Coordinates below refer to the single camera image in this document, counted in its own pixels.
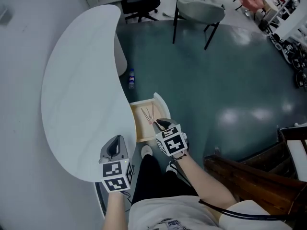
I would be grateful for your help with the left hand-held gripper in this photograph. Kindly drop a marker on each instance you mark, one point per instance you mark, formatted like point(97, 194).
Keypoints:
point(117, 174)

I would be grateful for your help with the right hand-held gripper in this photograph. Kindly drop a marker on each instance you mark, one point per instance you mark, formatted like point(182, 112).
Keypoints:
point(171, 142)

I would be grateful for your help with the large white wooden drawer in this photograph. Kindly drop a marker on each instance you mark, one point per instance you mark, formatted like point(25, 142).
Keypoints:
point(146, 121)

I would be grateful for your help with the person's right forearm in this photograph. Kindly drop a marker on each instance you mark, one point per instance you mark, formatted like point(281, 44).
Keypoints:
point(206, 183)

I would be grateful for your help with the person's left forearm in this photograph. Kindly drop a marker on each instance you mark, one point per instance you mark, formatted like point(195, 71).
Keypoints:
point(115, 210)

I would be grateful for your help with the white curved table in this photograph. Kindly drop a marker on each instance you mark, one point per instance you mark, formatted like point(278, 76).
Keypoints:
point(84, 92)

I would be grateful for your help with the person's white shoe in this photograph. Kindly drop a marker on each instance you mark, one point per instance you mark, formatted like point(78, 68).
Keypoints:
point(146, 151)
point(171, 169)

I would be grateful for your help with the person's black trousers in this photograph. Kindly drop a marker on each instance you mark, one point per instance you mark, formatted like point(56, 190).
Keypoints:
point(153, 181)

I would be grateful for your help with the clear plastic bottle blue label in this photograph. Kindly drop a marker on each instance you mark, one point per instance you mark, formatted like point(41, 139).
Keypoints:
point(131, 78)

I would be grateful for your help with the white printed t-shirt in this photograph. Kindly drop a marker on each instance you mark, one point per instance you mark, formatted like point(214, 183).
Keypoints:
point(172, 214)

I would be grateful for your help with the grey-green chair with black legs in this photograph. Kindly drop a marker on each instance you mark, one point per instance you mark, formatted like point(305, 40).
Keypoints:
point(201, 11)

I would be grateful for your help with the black office chair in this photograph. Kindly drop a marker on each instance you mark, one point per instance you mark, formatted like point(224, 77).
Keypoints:
point(139, 2)

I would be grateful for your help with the pile of black floor devices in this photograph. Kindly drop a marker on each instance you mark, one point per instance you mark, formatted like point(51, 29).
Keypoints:
point(290, 54)

